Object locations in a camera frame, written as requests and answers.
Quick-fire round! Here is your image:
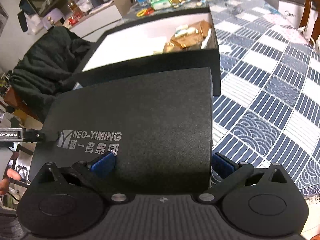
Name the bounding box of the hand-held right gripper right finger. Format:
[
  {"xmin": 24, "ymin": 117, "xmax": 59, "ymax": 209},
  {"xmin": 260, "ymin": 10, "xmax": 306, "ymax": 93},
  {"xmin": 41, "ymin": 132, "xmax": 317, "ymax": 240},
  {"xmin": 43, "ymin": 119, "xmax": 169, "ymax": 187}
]
[{"xmin": 196, "ymin": 152, "xmax": 288, "ymax": 203}]

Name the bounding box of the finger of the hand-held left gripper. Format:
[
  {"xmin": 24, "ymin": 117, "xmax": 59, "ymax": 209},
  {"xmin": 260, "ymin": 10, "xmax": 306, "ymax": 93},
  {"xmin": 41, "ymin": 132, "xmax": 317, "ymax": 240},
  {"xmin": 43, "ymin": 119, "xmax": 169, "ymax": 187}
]
[{"xmin": 24, "ymin": 129, "xmax": 46, "ymax": 142}]

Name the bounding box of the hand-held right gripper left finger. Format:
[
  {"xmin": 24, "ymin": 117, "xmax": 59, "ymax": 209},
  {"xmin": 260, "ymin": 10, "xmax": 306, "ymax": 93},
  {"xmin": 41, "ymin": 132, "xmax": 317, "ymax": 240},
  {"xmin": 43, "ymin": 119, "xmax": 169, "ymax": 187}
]
[{"xmin": 37, "ymin": 152, "xmax": 130, "ymax": 203}]

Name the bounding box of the black box lid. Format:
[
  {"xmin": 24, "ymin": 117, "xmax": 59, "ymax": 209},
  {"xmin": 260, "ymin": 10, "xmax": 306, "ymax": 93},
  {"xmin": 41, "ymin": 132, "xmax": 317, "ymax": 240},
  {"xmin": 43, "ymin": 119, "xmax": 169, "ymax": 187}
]
[{"xmin": 27, "ymin": 67, "xmax": 214, "ymax": 195}]

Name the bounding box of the black gift box base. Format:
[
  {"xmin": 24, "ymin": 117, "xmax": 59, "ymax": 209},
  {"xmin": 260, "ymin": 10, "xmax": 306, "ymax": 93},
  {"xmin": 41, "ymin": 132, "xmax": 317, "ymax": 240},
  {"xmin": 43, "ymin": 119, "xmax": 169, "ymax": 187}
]
[{"xmin": 72, "ymin": 6, "xmax": 221, "ymax": 97}]

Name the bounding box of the person's left hand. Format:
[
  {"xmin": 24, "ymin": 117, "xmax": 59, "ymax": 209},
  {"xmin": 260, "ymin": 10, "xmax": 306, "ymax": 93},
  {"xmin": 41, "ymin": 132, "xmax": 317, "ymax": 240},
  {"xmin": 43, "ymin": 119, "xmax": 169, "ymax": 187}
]
[{"xmin": 0, "ymin": 169, "xmax": 22, "ymax": 196}]

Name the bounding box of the wooden chair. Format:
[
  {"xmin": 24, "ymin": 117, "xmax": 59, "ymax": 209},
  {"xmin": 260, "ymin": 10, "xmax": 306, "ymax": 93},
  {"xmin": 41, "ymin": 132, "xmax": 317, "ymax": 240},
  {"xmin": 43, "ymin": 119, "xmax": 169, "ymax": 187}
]
[
  {"xmin": 3, "ymin": 89, "xmax": 40, "ymax": 122},
  {"xmin": 299, "ymin": 0, "xmax": 320, "ymax": 40}
]

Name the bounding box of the dark jacket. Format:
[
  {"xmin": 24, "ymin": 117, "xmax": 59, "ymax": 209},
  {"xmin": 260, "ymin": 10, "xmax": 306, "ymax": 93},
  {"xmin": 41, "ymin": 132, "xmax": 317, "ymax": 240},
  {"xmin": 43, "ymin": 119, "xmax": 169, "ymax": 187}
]
[{"xmin": 11, "ymin": 26, "xmax": 92, "ymax": 102}]

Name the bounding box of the brown snack wrapping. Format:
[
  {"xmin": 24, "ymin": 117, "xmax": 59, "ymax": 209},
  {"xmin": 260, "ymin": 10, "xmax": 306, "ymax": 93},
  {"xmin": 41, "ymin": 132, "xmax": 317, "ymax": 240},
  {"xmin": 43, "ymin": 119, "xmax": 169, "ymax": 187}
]
[{"xmin": 163, "ymin": 20, "xmax": 213, "ymax": 53}]

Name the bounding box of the orange drink bottle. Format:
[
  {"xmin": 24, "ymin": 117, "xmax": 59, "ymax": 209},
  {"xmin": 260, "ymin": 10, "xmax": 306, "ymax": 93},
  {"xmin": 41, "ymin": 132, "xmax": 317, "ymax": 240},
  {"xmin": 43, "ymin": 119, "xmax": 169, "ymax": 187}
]
[{"xmin": 67, "ymin": 0, "xmax": 82, "ymax": 18}]

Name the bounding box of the white low cabinet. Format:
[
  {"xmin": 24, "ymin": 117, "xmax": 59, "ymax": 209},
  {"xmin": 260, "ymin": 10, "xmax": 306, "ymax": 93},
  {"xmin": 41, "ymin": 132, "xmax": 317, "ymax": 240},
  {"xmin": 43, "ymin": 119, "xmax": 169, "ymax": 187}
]
[{"xmin": 70, "ymin": 1, "xmax": 123, "ymax": 40}]

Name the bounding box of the colourful small snack packet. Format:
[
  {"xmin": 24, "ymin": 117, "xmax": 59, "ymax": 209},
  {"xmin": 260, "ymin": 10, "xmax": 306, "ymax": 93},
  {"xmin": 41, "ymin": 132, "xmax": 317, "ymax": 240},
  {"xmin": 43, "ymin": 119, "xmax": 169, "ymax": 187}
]
[{"xmin": 174, "ymin": 24, "xmax": 195, "ymax": 37}]

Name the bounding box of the pink paper note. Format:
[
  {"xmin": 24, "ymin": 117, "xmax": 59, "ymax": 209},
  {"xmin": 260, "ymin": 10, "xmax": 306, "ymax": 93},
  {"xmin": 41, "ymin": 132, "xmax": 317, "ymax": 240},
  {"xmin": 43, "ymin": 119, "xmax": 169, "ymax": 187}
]
[{"xmin": 271, "ymin": 15, "xmax": 312, "ymax": 44}]

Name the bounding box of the white mini fridge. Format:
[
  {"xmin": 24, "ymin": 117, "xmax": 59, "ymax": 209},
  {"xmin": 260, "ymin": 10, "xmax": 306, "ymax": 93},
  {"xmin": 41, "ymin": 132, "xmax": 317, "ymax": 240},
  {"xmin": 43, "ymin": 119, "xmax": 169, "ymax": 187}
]
[{"xmin": 247, "ymin": 0, "xmax": 317, "ymax": 28}]

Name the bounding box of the green tissue pack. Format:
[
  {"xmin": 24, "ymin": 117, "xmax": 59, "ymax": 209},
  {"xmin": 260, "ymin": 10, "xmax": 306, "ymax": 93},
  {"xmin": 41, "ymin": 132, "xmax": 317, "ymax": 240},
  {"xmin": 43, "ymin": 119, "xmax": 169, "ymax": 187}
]
[{"xmin": 151, "ymin": 0, "xmax": 172, "ymax": 11}]

